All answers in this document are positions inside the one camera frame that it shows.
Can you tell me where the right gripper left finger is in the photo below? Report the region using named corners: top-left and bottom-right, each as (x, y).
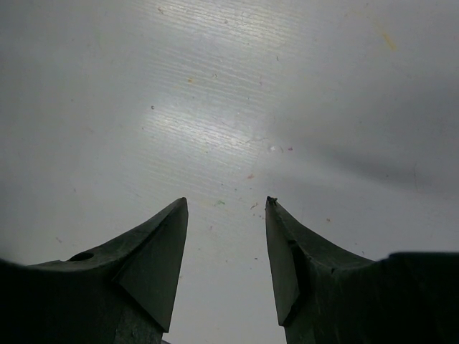
top-left (1, 198), bottom-right (189, 343)

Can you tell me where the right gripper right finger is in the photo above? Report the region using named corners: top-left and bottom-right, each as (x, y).
top-left (265, 197), bottom-right (458, 343)

